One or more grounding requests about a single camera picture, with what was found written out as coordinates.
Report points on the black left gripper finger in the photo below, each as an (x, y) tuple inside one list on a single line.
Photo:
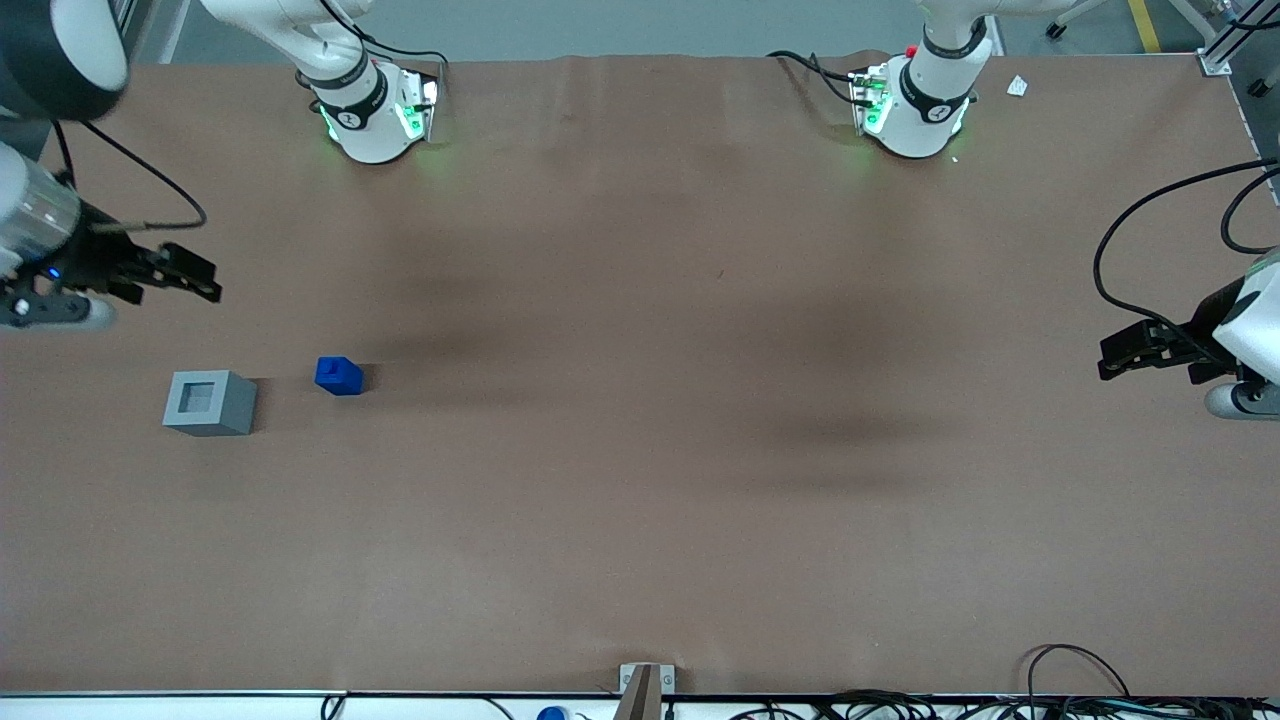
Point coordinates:
[(1135, 355), (1183, 350)]

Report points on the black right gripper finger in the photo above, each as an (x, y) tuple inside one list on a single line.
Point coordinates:
[(148, 272), (192, 270)]

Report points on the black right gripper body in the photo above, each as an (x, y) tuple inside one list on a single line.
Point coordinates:
[(97, 262)]

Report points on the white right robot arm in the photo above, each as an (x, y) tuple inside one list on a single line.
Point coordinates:
[(365, 120)]

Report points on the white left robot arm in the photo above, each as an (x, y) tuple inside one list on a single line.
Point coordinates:
[(915, 110)]

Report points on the gray square base block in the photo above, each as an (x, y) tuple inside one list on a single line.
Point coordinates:
[(235, 410)]

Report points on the blue plastic part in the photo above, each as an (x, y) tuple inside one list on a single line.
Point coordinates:
[(338, 376)]

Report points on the white paper scrap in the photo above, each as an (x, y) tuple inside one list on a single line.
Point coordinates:
[(1017, 86)]

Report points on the brown paper table cover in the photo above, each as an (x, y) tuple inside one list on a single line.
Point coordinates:
[(640, 500)]

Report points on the blue round cap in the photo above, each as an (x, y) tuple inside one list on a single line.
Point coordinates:
[(551, 714)]

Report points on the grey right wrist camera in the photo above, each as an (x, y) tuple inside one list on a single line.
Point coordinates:
[(60, 312)]

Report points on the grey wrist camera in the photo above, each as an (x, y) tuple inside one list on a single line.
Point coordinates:
[(1245, 400), (60, 312)]

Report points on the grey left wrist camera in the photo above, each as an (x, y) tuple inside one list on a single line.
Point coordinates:
[(1245, 400)]

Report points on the aluminium frame profile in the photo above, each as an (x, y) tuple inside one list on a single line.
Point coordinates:
[(1240, 100)]

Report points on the small metal bracket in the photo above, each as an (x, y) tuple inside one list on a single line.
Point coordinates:
[(628, 675)]

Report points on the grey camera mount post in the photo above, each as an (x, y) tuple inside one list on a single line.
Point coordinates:
[(640, 695)]

